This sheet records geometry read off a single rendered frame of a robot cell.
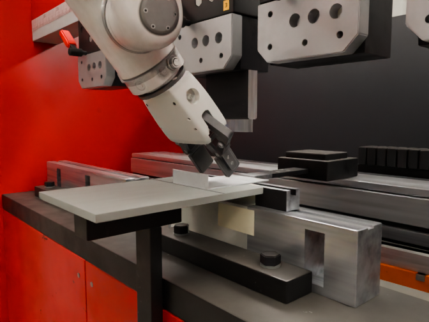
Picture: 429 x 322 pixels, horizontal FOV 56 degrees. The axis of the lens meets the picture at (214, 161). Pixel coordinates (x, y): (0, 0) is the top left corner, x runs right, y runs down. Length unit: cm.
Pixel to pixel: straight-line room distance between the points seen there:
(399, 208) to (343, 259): 27
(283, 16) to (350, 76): 59
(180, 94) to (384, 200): 43
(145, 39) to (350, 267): 35
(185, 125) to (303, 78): 69
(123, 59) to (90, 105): 95
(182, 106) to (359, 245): 28
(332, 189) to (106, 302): 48
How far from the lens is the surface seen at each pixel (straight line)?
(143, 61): 52
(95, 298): 83
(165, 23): 45
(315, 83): 118
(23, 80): 140
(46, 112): 141
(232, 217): 64
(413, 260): 229
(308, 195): 87
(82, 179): 112
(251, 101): 63
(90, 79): 101
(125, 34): 46
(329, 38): 51
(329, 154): 80
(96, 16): 51
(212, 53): 64
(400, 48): 107
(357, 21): 49
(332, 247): 53
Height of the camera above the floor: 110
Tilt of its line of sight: 6 degrees down
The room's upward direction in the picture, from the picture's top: straight up
